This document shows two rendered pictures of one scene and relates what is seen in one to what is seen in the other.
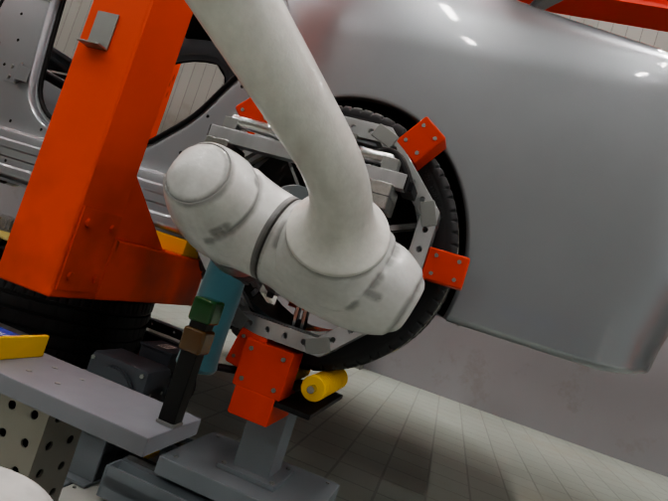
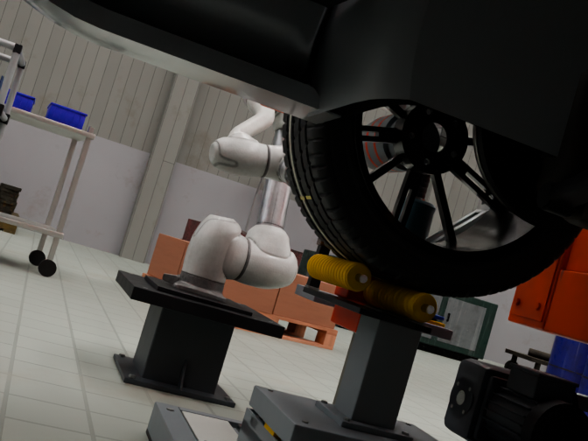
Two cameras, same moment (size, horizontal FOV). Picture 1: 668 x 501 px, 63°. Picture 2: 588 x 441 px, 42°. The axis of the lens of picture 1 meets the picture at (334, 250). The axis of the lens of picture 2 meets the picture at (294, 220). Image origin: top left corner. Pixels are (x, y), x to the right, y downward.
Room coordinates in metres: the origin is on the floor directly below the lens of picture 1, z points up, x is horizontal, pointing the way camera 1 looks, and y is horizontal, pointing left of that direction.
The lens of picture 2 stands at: (2.66, -1.04, 0.50)
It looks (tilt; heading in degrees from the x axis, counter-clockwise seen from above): 3 degrees up; 148
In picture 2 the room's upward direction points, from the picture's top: 17 degrees clockwise
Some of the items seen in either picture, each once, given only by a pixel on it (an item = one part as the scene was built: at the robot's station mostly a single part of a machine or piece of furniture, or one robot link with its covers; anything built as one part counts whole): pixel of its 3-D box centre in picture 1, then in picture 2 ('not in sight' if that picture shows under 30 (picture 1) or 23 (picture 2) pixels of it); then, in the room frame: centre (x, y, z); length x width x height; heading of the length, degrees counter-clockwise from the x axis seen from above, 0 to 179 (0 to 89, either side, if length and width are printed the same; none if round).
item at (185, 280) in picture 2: not in sight; (194, 283); (0.28, 0.12, 0.34); 0.22 x 0.18 x 0.06; 68
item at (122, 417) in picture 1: (67, 389); (373, 311); (0.94, 0.36, 0.44); 0.43 x 0.17 x 0.03; 75
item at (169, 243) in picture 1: (177, 245); not in sight; (1.82, 0.50, 0.71); 0.14 x 0.14 x 0.05; 75
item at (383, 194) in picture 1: (380, 198); not in sight; (1.02, -0.05, 0.93); 0.09 x 0.05 x 0.05; 165
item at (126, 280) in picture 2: not in sight; (184, 339); (0.29, 0.14, 0.15); 0.50 x 0.50 x 0.30; 76
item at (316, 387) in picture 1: (326, 382); (337, 271); (1.33, -0.08, 0.51); 0.29 x 0.06 x 0.06; 165
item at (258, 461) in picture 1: (266, 434); (374, 378); (1.43, 0.02, 0.32); 0.40 x 0.30 x 0.28; 75
